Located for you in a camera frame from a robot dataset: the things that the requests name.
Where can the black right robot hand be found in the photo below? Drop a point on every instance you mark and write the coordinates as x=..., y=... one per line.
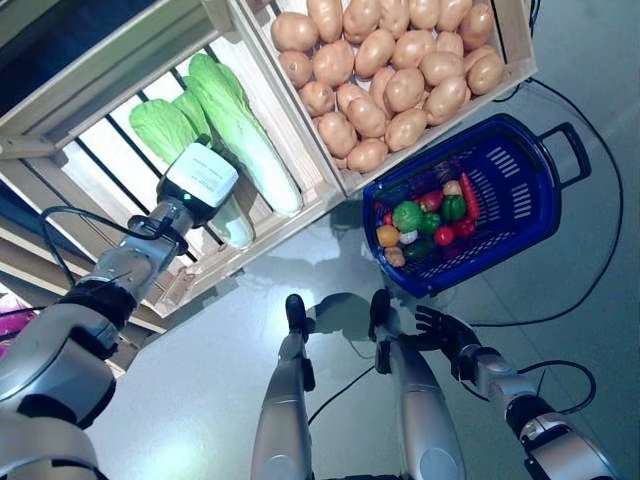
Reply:
x=452, y=335

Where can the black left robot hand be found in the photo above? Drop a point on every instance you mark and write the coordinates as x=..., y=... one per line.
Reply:
x=202, y=172

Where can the toy napa cabbage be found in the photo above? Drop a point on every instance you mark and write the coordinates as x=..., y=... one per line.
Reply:
x=240, y=125
x=155, y=125

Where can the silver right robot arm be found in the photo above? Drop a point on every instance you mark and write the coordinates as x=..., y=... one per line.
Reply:
x=500, y=380

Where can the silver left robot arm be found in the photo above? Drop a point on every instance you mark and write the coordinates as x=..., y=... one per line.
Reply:
x=125, y=260

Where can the blue plastic shopping basket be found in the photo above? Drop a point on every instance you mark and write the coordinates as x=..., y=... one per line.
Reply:
x=530, y=210

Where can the black right robot foot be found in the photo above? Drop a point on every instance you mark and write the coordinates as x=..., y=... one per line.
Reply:
x=380, y=310

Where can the black robot foot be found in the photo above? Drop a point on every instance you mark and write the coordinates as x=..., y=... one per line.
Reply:
x=295, y=312
x=380, y=310

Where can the silver right robot leg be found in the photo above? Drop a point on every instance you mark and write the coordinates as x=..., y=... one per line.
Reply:
x=425, y=415

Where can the silver robot leg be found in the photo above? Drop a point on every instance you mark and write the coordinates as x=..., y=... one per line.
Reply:
x=425, y=415
x=280, y=415

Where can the dark green toy cucumber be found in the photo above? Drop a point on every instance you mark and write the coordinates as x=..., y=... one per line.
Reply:
x=419, y=248

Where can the small brown toy potato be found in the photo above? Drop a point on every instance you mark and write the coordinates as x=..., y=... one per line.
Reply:
x=395, y=256

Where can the red toy tomato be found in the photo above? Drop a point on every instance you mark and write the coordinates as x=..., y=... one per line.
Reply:
x=443, y=235

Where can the wide wooden slat crate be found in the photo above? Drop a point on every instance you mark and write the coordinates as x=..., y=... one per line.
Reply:
x=100, y=150

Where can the white toy garlic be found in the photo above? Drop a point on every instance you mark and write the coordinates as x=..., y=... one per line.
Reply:
x=407, y=237

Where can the red toy bell pepper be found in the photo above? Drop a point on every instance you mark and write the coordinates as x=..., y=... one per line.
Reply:
x=431, y=200
x=465, y=226

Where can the small green toy pepper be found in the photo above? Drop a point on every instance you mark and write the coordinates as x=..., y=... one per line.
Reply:
x=430, y=222

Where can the small orange toy fruit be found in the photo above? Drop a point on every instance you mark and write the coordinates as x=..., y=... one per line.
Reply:
x=387, y=235

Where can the small round green cabbage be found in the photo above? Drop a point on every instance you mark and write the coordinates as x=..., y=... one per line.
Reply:
x=407, y=216

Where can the green toy bell pepper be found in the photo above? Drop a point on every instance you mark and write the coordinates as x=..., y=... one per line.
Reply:
x=452, y=207

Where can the beige toy mushroom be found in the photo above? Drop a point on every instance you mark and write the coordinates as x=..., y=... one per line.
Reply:
x=452, y=187

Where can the black left robot foot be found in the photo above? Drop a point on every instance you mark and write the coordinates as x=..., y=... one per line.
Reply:
x=295, y=312

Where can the silver left robot leg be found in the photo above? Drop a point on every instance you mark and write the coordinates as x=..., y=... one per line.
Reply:
x=280, y=415

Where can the narrow wooden slat crate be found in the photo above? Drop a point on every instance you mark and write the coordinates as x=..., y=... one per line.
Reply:
x=515, y=50

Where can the wooden display shelf frame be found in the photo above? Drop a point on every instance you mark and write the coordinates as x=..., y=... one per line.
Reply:
x=30, y=250

